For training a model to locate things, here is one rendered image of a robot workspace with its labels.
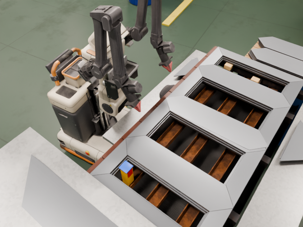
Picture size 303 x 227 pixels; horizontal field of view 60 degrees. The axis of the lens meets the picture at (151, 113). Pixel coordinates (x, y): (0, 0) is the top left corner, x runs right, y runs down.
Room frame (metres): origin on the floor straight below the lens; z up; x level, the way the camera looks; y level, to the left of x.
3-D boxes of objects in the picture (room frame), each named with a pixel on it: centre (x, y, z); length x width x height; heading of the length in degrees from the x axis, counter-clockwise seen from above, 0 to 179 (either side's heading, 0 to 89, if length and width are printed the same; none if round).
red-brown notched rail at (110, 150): (1.33, -0.09, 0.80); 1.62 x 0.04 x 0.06; 142
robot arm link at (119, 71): (1.13, 0.17, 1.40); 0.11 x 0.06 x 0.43; 150
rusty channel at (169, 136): (1.22, -0.23, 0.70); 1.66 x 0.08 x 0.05; 142
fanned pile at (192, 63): (1.82, -0.37, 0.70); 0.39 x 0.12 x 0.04; 142
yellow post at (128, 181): (0.74, 0.15, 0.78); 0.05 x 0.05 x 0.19; 52
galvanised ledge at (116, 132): (1.56, -0.12, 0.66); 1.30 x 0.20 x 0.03; 142
